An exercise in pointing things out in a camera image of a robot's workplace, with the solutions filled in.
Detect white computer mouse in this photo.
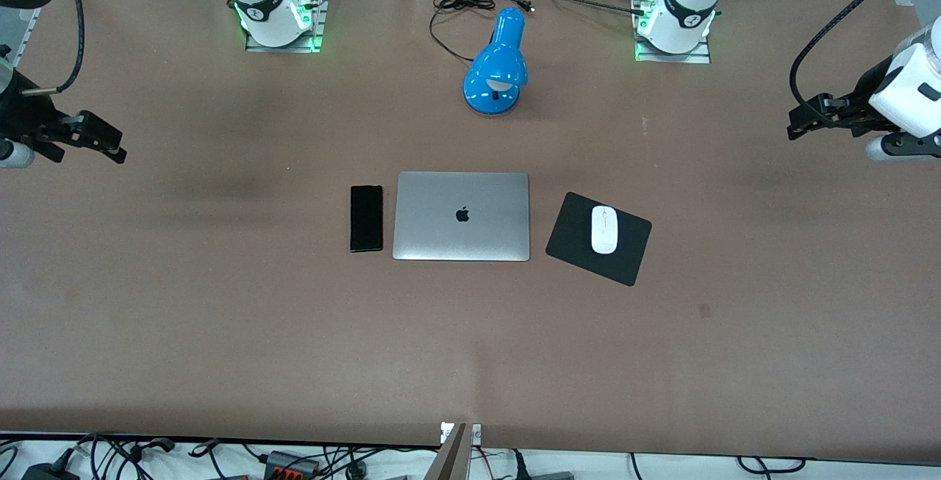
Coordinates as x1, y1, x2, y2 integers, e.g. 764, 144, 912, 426
590, 205, 619, 256

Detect black smartphone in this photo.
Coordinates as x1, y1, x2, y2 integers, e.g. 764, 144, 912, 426
349, 185, 384, 254

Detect black mouse pad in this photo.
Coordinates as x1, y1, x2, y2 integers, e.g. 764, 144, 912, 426
545, 191, 653, 287

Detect blue desk lamp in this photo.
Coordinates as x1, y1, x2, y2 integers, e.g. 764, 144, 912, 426
462, 7, 529, 116

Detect black power adapter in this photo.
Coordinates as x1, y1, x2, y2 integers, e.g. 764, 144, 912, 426
21, 461, 80, 480

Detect silver closed laptop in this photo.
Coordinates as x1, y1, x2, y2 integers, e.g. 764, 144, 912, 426
392, 171, 531, 262

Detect grey box with orange connectors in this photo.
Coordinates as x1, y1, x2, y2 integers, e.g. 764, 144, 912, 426
263, 450, 322, 480

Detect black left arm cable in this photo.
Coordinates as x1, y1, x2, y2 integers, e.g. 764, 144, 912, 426
789, 0, 933, 128

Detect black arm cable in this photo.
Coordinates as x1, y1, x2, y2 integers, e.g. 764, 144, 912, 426
789, 0, 933, 128
21, 0, 86, 96

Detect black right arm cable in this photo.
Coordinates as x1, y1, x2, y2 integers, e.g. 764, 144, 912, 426
21, 0, 86, 96

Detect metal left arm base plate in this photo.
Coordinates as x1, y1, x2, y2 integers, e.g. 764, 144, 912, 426
634, 0, 712, 65

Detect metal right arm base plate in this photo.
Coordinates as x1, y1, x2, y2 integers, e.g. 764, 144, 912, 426
244, 0, 332, 54

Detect black lamp power cord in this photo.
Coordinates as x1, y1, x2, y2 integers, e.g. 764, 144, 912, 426
429, 0, 535, 63

